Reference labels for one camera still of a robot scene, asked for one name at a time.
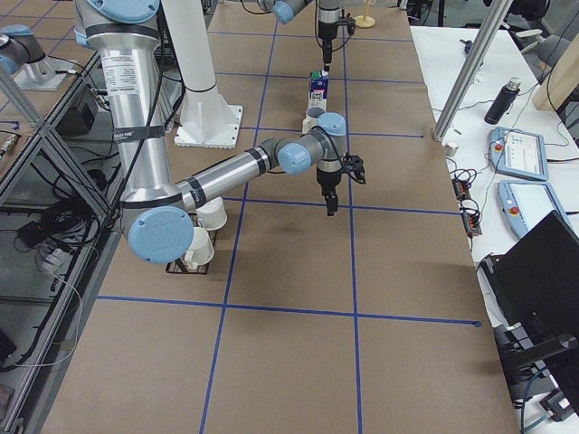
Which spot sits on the near teach pendant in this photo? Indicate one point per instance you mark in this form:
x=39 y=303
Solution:
x=525 y=204

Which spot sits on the white cup rear in rack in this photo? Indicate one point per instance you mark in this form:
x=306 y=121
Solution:
x=212 y=216

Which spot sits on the white cup in rack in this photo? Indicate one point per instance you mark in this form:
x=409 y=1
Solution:
x=201 y=250
x=212 y=216

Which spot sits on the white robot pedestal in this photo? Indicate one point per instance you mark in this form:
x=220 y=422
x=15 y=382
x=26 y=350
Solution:
x=206 y=119

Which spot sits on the white mug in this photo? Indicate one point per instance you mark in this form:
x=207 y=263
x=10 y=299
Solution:
x=311 y=118

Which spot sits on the far teach pendant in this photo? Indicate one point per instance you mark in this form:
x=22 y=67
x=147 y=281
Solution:
x=518 y=153

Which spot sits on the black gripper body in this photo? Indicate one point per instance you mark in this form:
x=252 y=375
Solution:
x=326 y=31
x=327 y=183

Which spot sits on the white cup front in rack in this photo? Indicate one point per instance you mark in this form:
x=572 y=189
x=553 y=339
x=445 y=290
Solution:
x=201 y=250

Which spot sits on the small metal cap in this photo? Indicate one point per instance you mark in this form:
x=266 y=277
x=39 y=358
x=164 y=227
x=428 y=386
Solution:
x=450 y=148

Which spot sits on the aluminium frame post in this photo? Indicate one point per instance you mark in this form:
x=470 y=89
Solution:
x=482 y=41

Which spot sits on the black monitor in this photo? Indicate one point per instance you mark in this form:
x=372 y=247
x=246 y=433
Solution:
x=536 y=282

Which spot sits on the milk carton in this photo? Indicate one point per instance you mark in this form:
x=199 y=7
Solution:
x=317 y=89

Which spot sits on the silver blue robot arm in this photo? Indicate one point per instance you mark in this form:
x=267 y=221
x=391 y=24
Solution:
x=329 y=16
x=154 y=210

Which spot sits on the wooden mug tree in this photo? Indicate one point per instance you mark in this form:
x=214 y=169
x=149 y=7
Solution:
x=365 y=20

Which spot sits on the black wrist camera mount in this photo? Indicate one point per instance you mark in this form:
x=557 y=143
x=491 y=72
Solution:
x=354 y=168

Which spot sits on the black water bottle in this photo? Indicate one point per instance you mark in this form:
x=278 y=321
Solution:
x=505 y=98

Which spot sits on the black usb hub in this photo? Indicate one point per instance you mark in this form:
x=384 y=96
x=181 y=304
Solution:
x=469 y=209

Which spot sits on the black wire cup rack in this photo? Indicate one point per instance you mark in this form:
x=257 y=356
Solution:
x=178 y=266

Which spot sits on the teach pendant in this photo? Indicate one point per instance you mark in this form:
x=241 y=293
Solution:
x=518 y=153
x=525 y=204

